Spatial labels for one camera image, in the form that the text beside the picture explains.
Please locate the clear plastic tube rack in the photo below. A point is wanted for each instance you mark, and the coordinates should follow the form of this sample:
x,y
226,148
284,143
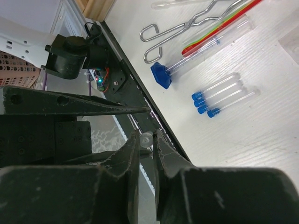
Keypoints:
x,y
290,43

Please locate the metal crucible tongs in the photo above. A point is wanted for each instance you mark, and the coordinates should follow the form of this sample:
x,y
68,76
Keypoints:
x,y
183,27

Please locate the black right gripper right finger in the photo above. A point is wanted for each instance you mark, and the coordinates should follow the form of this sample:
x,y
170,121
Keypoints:
x,y
187,194

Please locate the blue capped test tube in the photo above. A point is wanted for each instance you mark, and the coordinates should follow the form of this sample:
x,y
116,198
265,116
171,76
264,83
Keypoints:
x,y
220,84

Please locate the wooden clothes rack frame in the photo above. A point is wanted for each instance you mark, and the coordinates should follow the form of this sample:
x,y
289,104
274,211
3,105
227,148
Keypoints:
x,y
95,10

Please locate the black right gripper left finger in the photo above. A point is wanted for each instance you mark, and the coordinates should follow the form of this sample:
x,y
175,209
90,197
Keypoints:
x,y
106,193

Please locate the clear test tube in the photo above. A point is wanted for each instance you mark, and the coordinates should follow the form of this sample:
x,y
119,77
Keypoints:
x,y
146,139

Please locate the small green circuit board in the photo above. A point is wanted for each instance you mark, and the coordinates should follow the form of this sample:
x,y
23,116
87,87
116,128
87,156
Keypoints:
x,y
101,79

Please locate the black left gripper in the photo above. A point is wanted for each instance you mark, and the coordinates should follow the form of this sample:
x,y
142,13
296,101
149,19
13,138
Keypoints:
x,y
40,127

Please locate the pink perforated basket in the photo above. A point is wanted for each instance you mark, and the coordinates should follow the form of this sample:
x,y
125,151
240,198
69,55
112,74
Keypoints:
x,y
17,72

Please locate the red orange stirring rod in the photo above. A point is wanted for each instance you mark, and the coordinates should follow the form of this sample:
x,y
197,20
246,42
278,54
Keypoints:
x,y
221,25

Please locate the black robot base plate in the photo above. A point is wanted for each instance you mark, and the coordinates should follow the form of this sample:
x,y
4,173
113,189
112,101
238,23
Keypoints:
x,y
126,87

